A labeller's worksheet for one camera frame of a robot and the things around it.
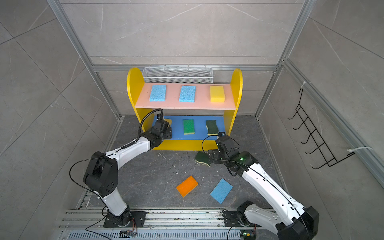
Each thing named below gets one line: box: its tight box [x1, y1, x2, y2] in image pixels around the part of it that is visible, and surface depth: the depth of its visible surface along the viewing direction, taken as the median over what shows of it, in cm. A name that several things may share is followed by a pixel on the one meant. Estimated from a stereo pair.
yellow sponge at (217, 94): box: [209, 86, 226, 103], surface depth 73 cm
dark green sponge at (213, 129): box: [206, 120, 219, 136], surface depth 94 cm
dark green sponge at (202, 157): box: [194, 151, 211, 167], surface depth 98 cm
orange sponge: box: [176, 175, 199, 198], surface depth 85 cm
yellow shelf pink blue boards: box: [127, 67, 243, 151], surface depth 75 cm
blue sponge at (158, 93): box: [149, 84, 167, 102], surface depth 74 cm
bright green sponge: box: [183, 119, 195, 135], surface depth 95 cm
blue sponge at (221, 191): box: [210, 178, 233, 205], surface depth 83 cm
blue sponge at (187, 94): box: [179, 85, 196, 103], surface depth 74 cm
